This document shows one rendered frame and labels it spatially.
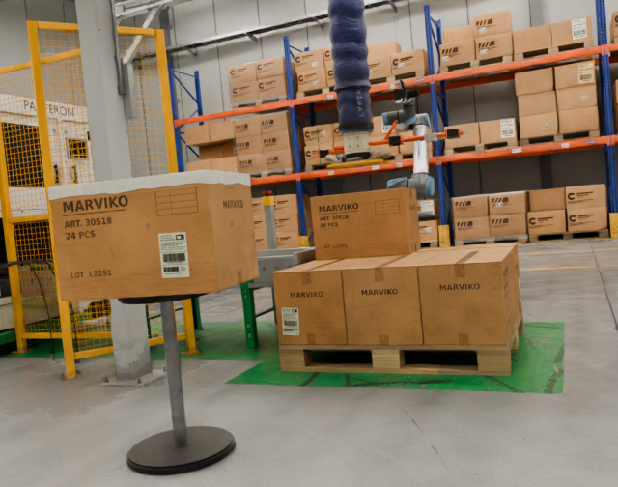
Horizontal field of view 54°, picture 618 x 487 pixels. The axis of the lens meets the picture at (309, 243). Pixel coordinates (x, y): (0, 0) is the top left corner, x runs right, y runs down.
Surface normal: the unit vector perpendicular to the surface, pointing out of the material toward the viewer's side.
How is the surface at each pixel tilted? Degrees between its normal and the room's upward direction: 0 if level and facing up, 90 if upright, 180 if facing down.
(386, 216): 90
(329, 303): 90
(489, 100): 90
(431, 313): 90
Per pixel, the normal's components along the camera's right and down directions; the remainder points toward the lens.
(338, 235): -0.32, 0.08
